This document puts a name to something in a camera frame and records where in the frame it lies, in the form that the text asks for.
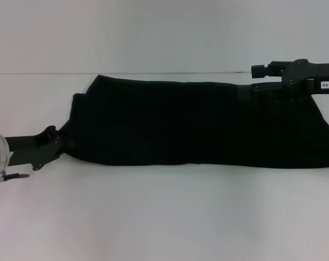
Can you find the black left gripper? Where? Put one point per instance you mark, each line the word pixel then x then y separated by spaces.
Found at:
pixel 39 152

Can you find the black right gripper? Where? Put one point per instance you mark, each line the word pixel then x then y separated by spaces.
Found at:
pixel 308 79

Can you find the black shirt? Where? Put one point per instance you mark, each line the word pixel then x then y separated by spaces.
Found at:
pixel 180 122

